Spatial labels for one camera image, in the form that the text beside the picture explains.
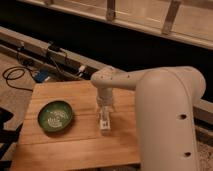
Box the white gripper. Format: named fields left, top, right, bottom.
left=96, top=88, right=114, bottom=120

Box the white plastic bottle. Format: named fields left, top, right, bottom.
left=99, top=106, right=111, bottom=132

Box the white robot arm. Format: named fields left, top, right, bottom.
left=91, top=66, right=206, bottom=171

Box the green ceramic bowl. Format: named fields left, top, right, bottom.
left=37, top=100, right=74, bottom=132

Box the wooden board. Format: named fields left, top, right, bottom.
left=10, top=81, right=139, bottom=171

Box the blue connector box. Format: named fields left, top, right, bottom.
left=34, top=69, right=49, bottom=83

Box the black clamp device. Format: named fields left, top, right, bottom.
left=46, top=42, right=67, bottom=60

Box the black chair part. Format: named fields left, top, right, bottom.
left=0, top=107, right=22, bottom=171

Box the black cable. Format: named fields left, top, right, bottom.
left=2, top=65, right=34, bottom=92

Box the metal bracket centre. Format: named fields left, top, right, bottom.
left=106, top=0, right=116, bottom=21

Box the metal bracket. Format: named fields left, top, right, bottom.
left=161, top=0, right=182, bottom=35
left=106, top=0, right=116, bottom=21

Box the metal rail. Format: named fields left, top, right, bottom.
left=0, top=26, right=213, bottom=125

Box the metal bracket right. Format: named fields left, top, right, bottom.
left=161, top=0, right=182, bottom=35

